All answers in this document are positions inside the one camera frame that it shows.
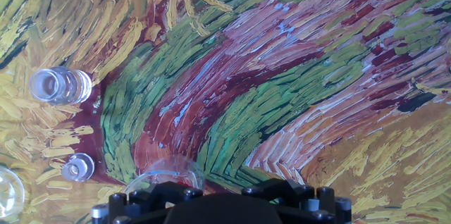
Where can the clear glass beaker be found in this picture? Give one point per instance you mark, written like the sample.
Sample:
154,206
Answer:
169,171
8,196

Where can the small clear glass vial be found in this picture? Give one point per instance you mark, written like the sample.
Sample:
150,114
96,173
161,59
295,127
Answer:
78,167

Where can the Van Gogh painting tablecloth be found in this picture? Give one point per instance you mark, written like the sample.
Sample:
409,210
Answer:
246,76

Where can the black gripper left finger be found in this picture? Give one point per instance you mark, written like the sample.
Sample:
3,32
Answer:
141,203

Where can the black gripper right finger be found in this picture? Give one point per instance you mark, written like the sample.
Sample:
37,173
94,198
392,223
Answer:
310,206

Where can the clear glass bottle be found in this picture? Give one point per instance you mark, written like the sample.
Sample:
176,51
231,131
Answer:
60,86

